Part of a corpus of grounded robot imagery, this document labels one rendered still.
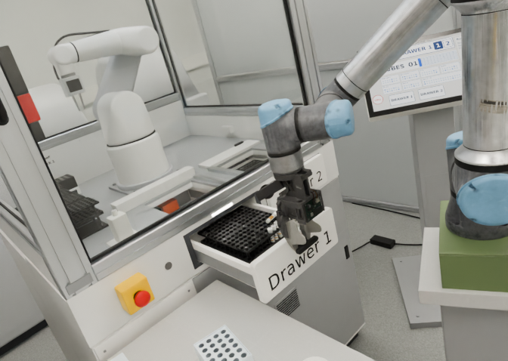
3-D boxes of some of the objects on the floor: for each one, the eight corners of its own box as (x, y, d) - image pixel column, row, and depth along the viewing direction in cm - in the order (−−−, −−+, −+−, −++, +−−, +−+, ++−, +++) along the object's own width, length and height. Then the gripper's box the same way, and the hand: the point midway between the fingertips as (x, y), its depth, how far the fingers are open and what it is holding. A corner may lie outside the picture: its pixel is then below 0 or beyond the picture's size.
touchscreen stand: (522, 320, 170) (519, 82, 135) (410, 328, 180) (380, 109, 145) (480, 253, 216) (469, 62, 181) (392, 262, 226) (367, 83, 191)
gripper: (288, 182, 83) (308, 267, 91) (321, 161, 90) (337, 242, 97) (260, 177, 90) (281, 257, 97) (292, 158, 96) (310, 234, 103)
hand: (299, 242), depth 99 cm, fingers closed on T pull, 3 cm apart
